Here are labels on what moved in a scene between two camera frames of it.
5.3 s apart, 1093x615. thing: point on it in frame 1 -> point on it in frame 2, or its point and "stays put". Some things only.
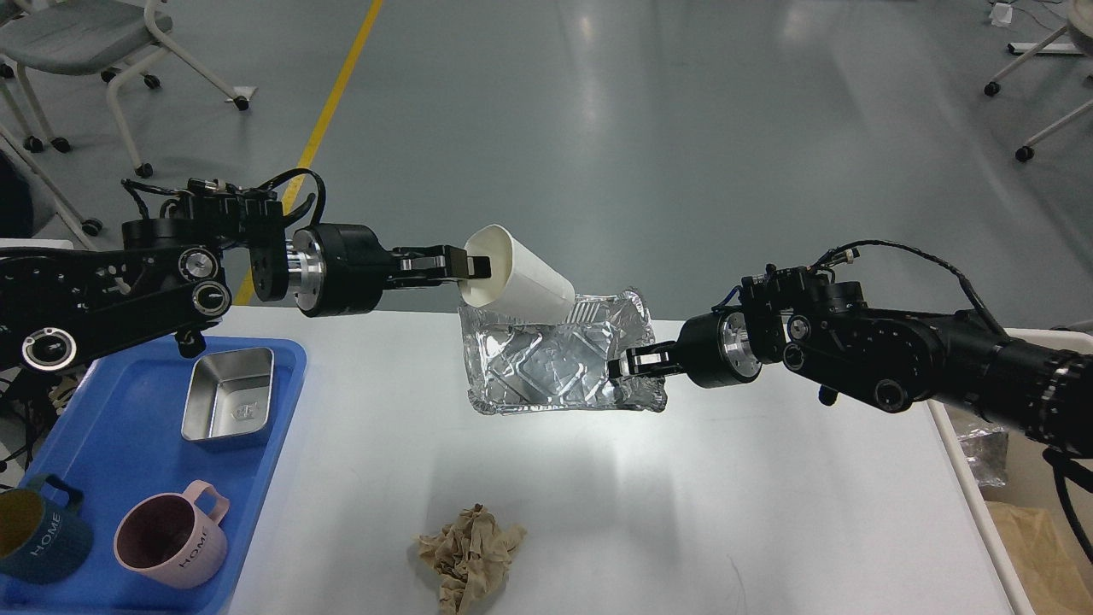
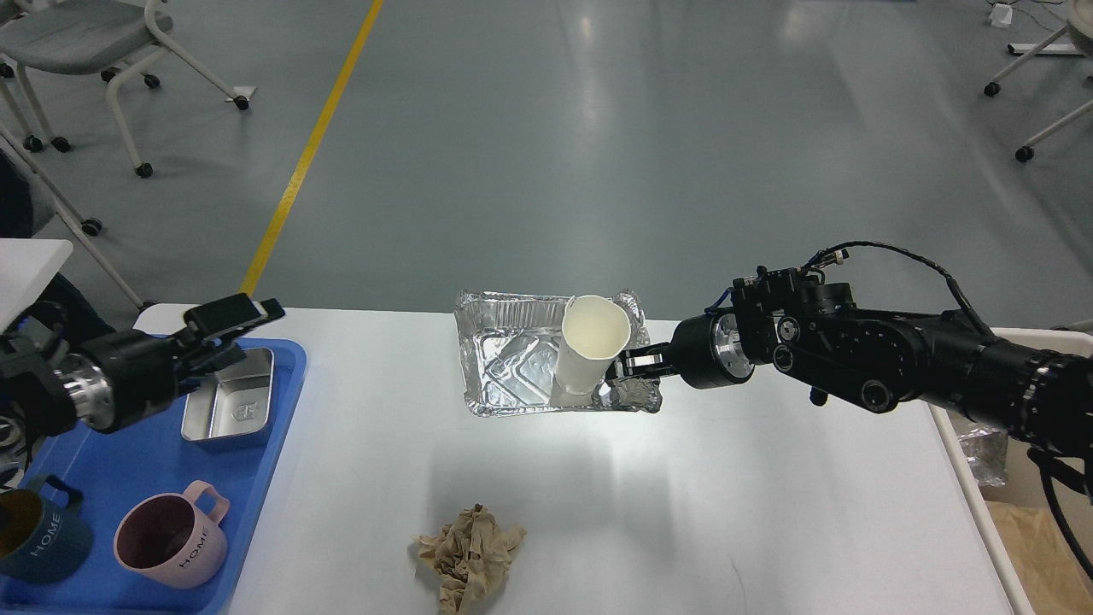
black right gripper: [714, 349] stays put
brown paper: [470, 556] stays put
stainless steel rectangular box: [229, 392] stays put
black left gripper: [341, 270] -> [115, 380]
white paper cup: [521, 284] -> [594, 330]
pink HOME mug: [166, 537] stays put
